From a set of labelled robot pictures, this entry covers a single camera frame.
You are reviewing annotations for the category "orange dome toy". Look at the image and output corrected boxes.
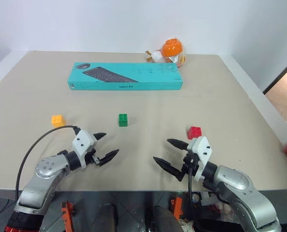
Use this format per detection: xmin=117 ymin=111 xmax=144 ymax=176
xmin=161 ymin=38 xmax=188 ymax=70

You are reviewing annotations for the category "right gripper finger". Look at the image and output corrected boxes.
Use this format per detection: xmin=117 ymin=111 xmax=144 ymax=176
xmin=152 ymin=156 xmax=183 ymax=180
xmin=166 ymin=138 xmax=189 ymax=151

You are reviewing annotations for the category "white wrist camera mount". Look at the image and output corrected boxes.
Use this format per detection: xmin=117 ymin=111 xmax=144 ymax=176
xmin=71 ymin=130 xmax=98 ymax=170
xmin=186 ymin=136 xmax=213 ymax=182

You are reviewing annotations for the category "white and yellow toy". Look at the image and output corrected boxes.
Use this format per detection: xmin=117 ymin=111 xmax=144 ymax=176
xmin=144 ymin=49 xmax=164 ymax=64

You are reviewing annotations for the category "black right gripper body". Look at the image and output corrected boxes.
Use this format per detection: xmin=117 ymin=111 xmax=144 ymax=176
xmin=177 ymin=148 xmax=199 ymax=182

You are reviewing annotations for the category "beige table cover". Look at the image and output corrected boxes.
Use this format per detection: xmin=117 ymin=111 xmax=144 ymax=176
xmin=0 ymin=50 xmax=287 ymax=193

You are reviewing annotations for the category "red toy brick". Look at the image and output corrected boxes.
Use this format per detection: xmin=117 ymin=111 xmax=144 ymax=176
xmin=187 ymin=126 xmax=203 ymax=140

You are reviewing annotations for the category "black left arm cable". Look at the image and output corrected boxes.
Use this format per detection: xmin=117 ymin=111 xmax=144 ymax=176
xmin=15 ymin=125 xmax=80 ymax=202

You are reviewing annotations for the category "yellow toy brick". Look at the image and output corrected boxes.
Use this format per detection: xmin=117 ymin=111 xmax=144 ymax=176
xmin=51 ymin=114 xmax=67 ymax=128

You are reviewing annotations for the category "dark-edged brown board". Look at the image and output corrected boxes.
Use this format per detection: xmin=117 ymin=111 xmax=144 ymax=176
xmin=262 ymin=54 xmax=287 ymax=126

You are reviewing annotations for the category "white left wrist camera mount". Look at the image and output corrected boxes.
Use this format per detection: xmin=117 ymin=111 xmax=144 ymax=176
xmin=71 ymin=130 xmax=98 ymax=170

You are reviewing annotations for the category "green toy brick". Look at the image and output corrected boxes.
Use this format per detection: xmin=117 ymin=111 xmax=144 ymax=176
xmin=118 ymin=113 xmax=129 ymax=127

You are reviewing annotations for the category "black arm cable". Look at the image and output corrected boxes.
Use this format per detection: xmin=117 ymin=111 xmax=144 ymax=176
xmin=15 ymin=125 xmax=80 ymax=202
xmin=187 ymin=165 xmax=199 ymax=232

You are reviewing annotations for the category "dark rounded shape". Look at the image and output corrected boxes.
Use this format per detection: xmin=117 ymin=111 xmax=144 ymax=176
xmin=145 ymin=206 xmax=183 ymax=232

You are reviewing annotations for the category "teal keyboard box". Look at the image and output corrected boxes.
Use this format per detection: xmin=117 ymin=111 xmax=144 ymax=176
xmin=67 ymin=62 xmax=184 ymax=91

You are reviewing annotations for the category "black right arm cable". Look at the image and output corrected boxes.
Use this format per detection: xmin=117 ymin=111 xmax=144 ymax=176
xmin=187 ymin=165 xmax=199 ymax=232

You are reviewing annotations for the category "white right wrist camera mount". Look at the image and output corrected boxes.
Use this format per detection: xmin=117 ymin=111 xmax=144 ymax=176
xmin=186 ymin=136 xmax=213 ymax=182

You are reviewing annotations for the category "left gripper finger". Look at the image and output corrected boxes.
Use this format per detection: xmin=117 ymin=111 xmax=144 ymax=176
xmin=92 ymin=132 xmax=107 ymax=142
xmin=98 ymin=149 xmax=121 ymax=166

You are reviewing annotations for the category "orange clamp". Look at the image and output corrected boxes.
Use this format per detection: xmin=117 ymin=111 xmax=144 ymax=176
xmin=60 ymin=200 xmax=76 ymax=232
xmin=170 ymin=196 xmax=184 ymax=221

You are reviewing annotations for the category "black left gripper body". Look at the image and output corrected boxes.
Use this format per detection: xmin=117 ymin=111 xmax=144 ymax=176
xmin=84 ymin=149 xmax=103 ymax=167

